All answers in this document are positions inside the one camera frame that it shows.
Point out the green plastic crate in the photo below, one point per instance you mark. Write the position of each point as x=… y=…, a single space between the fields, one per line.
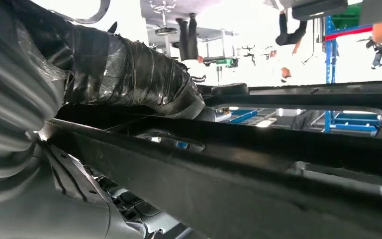
x=347 y=18

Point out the chrome swivel stool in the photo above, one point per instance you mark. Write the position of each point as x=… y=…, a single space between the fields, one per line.
x=165 y=31

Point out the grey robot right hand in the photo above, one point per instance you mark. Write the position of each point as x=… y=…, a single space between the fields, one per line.
x=138 y=79

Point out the blue metal cart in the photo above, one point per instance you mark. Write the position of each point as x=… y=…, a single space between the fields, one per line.
x=328 y=59

